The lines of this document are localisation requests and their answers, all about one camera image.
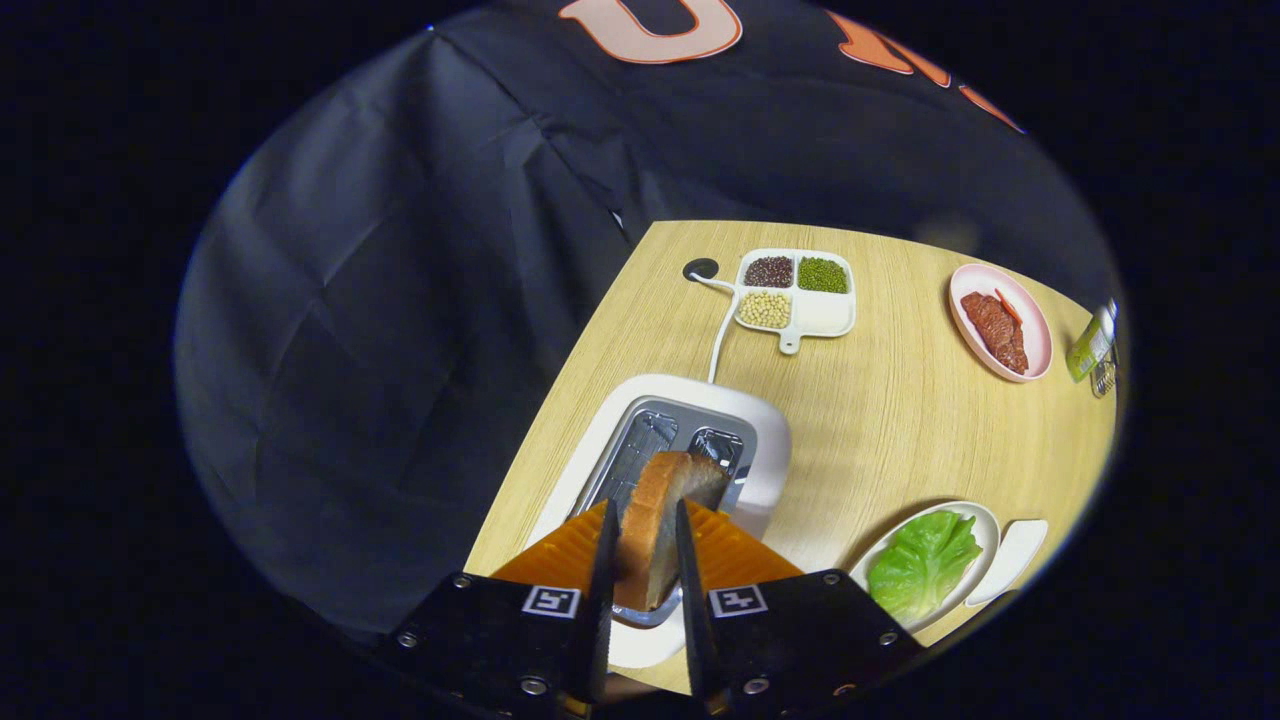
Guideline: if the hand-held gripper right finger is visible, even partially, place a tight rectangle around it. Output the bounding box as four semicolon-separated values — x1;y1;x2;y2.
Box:
674;498;924;717

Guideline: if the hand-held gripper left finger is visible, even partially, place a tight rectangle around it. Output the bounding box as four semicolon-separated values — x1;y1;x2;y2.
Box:
375;498;621;720

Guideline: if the green lettuce leaf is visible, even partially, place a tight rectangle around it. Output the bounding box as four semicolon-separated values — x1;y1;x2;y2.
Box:
867;510;984;629

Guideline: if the brown crust bread slice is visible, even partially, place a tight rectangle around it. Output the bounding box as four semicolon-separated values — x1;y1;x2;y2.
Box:
612;450;729;613

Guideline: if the cream white toaster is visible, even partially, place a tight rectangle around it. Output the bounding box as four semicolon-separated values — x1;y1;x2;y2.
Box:
525;373;793;671

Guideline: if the white oval plate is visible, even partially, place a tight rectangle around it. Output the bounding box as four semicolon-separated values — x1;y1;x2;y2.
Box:
848;500;1001;634

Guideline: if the white square plate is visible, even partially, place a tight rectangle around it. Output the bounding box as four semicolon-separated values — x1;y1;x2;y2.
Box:
965;518;1050;607

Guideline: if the black backdrop cloth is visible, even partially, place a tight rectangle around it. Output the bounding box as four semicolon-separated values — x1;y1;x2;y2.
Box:
175;0;1121;641

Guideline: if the white divided dish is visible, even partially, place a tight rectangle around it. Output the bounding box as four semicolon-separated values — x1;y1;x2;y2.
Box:
733;248;857;356

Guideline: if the pile of yellow soybeans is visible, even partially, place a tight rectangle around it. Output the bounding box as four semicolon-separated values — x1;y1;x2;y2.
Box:
739;291;791;329

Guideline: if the pink round plate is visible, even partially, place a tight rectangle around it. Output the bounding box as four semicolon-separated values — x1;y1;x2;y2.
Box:
948;262;1054;384

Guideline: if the brown meat slice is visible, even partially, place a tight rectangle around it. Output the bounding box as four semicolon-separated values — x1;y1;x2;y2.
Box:
990;320;1031;376
961;291;1013;346

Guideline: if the pile of green beans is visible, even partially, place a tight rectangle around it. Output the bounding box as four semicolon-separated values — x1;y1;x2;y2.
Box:
798;257;849;294

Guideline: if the silver bottle with green label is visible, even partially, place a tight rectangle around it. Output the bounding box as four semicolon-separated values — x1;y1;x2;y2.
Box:
1065;300;1119;384

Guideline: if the white power cable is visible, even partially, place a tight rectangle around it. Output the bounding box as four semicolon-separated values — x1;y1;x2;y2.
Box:
688;272;741;385

